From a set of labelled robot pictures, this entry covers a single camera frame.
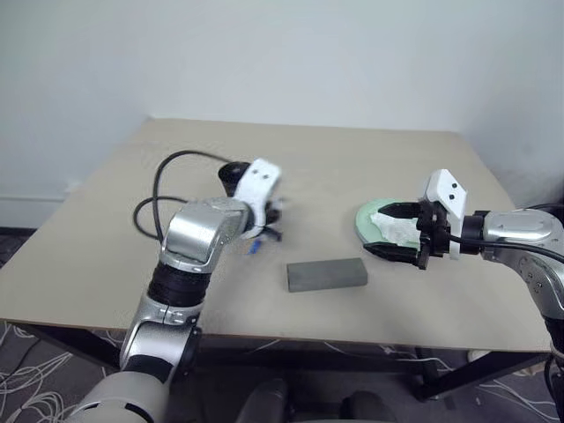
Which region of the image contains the grey rectangular block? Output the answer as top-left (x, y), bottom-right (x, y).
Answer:
top-left (285, 257), bottom-right (369, 293)

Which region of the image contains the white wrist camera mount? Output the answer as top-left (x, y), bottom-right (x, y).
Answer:
top-left (232, 159), bottom-right (283, 234)
top-left (424, 169), bottom-right (468, 261)

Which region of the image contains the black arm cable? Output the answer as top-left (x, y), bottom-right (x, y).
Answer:
top-left (133, 151), bottom-right (239, 242)
top-left (447, 235), bottom-right (564, 263)

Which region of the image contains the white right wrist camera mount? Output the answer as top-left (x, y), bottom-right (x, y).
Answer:
top-left (424, 169), bottom-right (468, 261)

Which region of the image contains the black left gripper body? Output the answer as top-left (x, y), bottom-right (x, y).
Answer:
top-left (263, 198), bottom-right (286, 231)

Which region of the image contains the round pastel plastic plate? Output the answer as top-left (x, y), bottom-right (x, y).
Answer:
top-left (353, 197), bottom-right (424, 253)

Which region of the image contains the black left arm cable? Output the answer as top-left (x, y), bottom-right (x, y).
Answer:
top-left (133, 151), bottom-right (239, 242)

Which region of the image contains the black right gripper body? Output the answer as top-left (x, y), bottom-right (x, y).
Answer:
top-left (416, 200), bottom-right (453, 271)

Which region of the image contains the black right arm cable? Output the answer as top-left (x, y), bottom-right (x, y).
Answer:
top-left (447, 235), bottom-right (564, 263)

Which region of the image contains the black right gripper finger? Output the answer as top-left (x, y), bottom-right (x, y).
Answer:
top-left (363, 243), bottom-right (422, 266)
top-left (381, 201), bottom-right (423, 219)

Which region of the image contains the dark rounded shape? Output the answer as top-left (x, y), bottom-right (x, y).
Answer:
top-left (237, 378), bottom-right (291, 423)

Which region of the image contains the white crumpled cloth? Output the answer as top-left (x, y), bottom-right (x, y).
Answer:
top-left (371, 211), bottom-right (419, 246)

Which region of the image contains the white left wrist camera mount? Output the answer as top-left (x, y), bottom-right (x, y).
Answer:
top-left (232, 159), bottom-right (283, 234)

